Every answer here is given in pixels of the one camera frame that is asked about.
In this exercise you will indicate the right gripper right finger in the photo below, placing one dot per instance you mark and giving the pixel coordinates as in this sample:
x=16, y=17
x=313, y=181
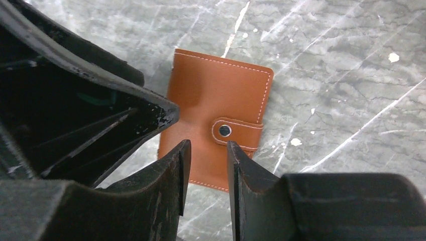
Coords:
x=321, y=206

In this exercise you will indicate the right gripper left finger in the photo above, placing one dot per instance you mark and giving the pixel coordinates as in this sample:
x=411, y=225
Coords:
x=144, y=206

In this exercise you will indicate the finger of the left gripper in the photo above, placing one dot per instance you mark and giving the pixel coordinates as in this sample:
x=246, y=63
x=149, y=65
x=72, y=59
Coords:
x=69, y=109

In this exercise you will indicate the brown leather card holder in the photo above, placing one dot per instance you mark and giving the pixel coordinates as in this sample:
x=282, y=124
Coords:
x=219, y=100

